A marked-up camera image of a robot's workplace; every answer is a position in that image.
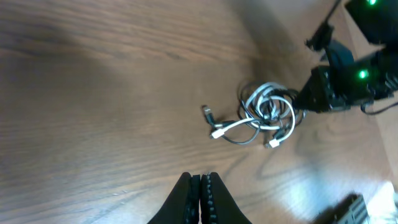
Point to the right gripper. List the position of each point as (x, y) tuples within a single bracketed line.
[(346, 82)]

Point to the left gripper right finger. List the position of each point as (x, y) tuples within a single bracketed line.
[(217, 204)]

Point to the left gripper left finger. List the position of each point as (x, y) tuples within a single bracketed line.
[(182, 204)]

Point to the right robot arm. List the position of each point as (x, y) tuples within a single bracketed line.
[(377, 20)]

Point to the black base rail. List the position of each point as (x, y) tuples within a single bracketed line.
[(351, 210)]

